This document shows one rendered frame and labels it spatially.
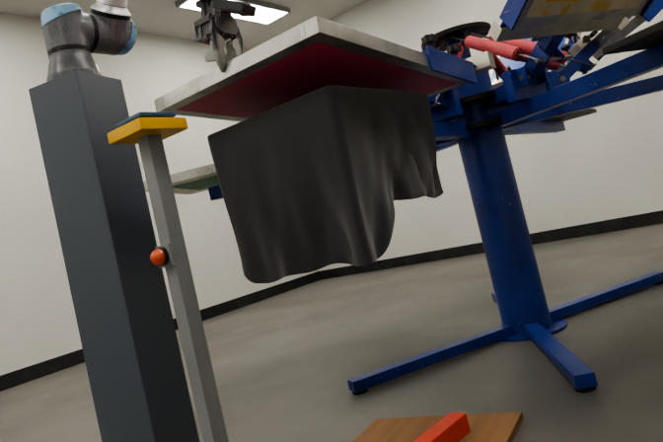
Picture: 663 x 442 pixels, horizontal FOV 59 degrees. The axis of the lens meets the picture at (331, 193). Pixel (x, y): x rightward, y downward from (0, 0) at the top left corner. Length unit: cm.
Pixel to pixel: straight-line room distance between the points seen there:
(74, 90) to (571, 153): 487
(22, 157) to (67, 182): 369
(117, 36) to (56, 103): 30
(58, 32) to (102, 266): 68
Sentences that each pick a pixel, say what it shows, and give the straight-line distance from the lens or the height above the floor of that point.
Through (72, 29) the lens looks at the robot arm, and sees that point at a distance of 190.
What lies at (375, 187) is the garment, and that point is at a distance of 144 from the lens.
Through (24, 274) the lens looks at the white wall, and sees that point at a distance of 528.
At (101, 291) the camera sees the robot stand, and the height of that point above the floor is 60.
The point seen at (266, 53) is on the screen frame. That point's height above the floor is 105.
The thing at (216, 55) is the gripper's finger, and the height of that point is 109.
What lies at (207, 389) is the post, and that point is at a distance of 141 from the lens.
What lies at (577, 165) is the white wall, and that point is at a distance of 593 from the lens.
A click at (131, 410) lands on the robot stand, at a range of 176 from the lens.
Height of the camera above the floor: 63
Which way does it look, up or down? 3 degrees up
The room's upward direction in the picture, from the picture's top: 13 degrees counter-clockwise
